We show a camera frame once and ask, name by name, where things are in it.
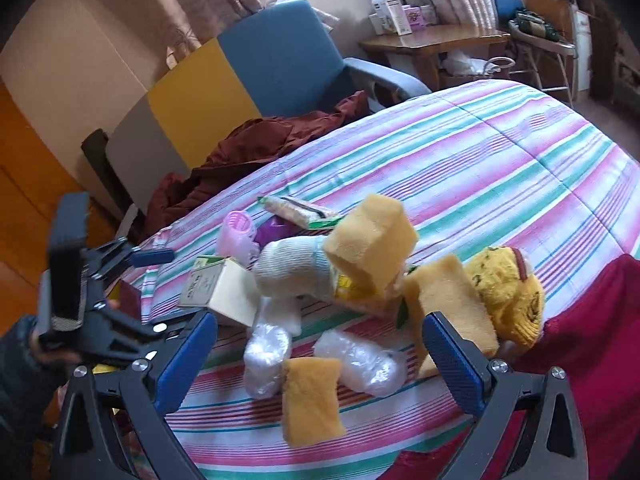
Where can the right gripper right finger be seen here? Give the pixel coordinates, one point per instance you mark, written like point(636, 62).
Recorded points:
point(524, 426)

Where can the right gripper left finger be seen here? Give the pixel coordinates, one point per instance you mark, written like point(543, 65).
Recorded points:
point(142, 371)

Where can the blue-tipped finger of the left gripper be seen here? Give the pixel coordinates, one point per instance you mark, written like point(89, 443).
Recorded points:
point(151, 257)

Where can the purple plastic bag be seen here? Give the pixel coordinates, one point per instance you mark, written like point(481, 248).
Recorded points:
point(273, 229)

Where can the white knitted sock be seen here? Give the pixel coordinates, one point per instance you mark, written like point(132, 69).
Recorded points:
point(287, 270)

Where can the yellow sponge block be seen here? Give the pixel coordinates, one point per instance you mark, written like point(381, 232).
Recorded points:
point(371, 244)

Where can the person's left hand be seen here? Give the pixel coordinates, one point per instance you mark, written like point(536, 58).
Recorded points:
point(51, 357)

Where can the cream tea box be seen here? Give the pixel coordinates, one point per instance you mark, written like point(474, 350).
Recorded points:
point(223, 286)

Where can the yellow sponge right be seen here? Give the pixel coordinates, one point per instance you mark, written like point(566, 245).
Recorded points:
point(443, 286)

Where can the yellow sponge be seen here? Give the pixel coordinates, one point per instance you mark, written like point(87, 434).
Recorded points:
point(310, 408)
point(443, 286)

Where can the clear plastic bag right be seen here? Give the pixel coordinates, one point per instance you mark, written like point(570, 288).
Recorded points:
point(367, 367)

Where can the clear plastic bag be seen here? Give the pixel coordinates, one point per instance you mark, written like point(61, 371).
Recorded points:
point(367, 367)
point(264, 354)

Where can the clear plastic bag left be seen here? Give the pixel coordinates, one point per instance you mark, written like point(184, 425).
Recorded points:
point(264, 354)

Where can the wooden wardrobe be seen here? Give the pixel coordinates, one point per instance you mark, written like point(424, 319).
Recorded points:
point(32, 182)

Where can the maroon cloth on chair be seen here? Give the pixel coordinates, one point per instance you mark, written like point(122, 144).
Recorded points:
point(248, 148)

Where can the yellow sponge front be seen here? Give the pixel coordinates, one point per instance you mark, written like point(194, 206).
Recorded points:
point(310, 408)

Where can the striped bed sheet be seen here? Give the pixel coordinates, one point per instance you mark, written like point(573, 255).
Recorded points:
point(485, 164)

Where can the tricolour armchair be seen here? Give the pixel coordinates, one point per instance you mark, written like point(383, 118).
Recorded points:
point(278, 62)

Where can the metal folding chair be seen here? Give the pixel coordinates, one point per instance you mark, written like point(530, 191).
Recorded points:
point(534, 38)

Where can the white boxes on table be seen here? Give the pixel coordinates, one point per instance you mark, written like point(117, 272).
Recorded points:
point(394, 17)

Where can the wooden side table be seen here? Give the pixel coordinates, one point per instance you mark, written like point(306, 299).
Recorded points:
point(418, 54)

